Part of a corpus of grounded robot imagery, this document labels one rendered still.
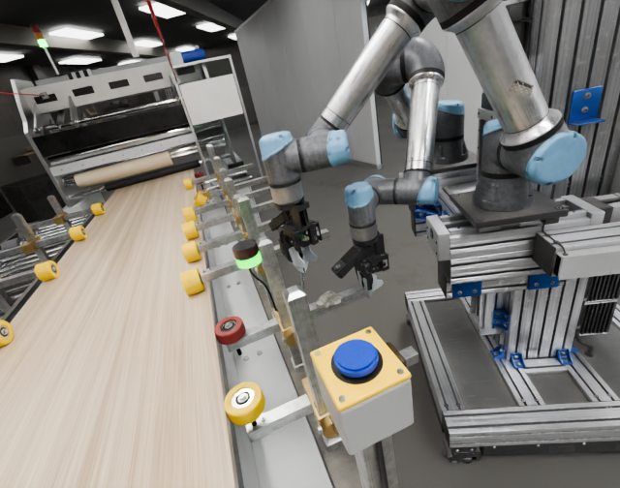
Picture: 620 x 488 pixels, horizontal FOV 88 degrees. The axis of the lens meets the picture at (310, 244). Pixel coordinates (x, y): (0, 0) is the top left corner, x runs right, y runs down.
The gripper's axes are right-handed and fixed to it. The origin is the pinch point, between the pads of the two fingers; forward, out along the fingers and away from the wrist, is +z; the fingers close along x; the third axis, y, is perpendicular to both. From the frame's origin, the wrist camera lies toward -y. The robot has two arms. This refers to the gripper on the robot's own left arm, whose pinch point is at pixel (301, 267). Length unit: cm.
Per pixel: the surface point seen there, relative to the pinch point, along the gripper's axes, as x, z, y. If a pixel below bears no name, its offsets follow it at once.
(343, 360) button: -27, -22, 48
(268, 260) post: -9.5, -7.6, 1.4
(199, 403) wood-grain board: -37.4, 10.9, 7.5
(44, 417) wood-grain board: -65, 11, -18
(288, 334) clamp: -11.1, 14.2, 3.2
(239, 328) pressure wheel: -20.1, 10.5, -5.6
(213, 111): 92, -34, -231
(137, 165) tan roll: 19, -7, -261
